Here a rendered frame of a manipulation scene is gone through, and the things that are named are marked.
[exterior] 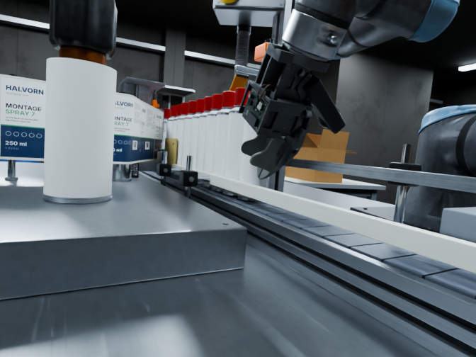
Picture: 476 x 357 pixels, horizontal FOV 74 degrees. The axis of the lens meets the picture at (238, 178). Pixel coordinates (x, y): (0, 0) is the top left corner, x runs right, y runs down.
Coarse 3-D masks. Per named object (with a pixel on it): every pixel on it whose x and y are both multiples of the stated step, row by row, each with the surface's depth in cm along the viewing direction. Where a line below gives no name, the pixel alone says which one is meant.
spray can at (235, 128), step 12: (240, 96) 59; (228, 120) 60; (240, 120) 58; (228, 132) 60; (240, 132) 58; (228, 144) 60; (240, 144) 59; (228, 156) 60; (240, 156) 59; (228, 168) 60; (228, 192) 60
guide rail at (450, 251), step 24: (240, 192) 52; (264, 192) 46; (312, 216) 37; (336, 216) 34; (360, 216) 31; (384, 240) 29; (408, 240) 27; (432, 240) 25; (456, 240) 24; (456, 264) 24
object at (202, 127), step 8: (208, 96) 73; (208, 104) 73; (208, 112) 73; (200, 120) 73; (200, 128) 73; (200, 136) 73; (200, 144) 73; (200, 152) 73; (200, 160) 73; (200, 168) 73; (200, 184) 74
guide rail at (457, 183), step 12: (312, 168) 48; (324, 168) 46; (336, 168) 44; (348, 168) 42; (360, 168) 40; (372, 168) 39; (384, 168) 37; (396, 180) 36; (408, 180) 35; (420, 180) 33; (432, 180) 32; (444, 180) 31; (456, 180) 30; (468, 180) 29
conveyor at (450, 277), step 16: (176, 176) 87; (208, 192) 64; (256, 208) 50; (272, 208) 50; (288, 224) 41; (304, 224) 41; (320, 224) 42; (336, 240) 34; (352, 240) 35; (368, 240) 36; (368, 256) 30; (384, 256) 30; (400, 256) 31; (416, 256) 31; (416, 272) 26; (432, 272) 27; (448, 272) 27; (464, 272) 27; (448, 288) 24; (464, 288) 24
